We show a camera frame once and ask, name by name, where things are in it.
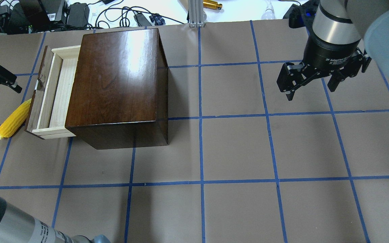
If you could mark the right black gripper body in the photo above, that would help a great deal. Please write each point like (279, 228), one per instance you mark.
(329, 53)

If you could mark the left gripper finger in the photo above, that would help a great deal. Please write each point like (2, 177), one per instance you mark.
(9, 79)

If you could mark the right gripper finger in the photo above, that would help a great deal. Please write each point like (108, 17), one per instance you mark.
(338, 76)
(293, 76)

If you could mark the light wood drawer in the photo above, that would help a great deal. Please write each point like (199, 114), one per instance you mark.
(52, 93)

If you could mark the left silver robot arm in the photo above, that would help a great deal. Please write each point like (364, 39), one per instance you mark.
(17, 226)

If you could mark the yellow toy corn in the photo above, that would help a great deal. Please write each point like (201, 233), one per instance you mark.
(15, 120)

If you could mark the dark wooden drawer cabinet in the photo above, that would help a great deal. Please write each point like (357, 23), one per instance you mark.
(119, 97)

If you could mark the white light bulb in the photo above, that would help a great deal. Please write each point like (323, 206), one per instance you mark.
(269, 12)

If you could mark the black power adapter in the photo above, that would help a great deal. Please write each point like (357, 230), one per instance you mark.
(78, 15)

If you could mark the brass yellow tool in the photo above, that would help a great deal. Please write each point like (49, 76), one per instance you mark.
(213, 5)

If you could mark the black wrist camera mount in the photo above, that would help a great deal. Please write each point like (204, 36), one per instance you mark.
(302, 15)

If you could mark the aluminium frame post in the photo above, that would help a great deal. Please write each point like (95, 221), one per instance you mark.
(196, 14)

